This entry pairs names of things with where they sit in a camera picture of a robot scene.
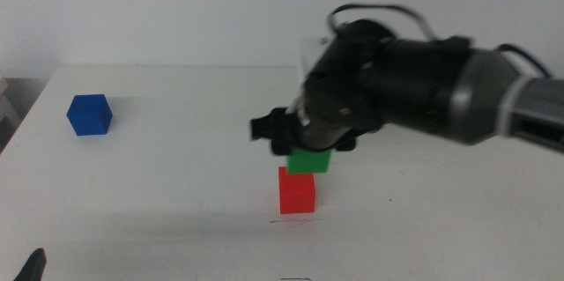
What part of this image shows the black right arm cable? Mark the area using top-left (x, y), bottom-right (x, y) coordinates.
top-left (496, 43), bottom-right (554, 79)

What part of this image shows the red cube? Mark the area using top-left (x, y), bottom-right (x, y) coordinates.
top-left (278, 166), bottom-right (316, 215)

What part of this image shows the blue cube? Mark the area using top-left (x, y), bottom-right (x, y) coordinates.
top-left (66, 93), bottom-right (114, 137)

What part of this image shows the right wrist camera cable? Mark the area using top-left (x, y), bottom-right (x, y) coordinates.
top-left (326, 4), bottom-right (437, 42)

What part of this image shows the green cube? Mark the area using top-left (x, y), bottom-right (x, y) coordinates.
top-left (286, 147), bottom-right (332, 174)

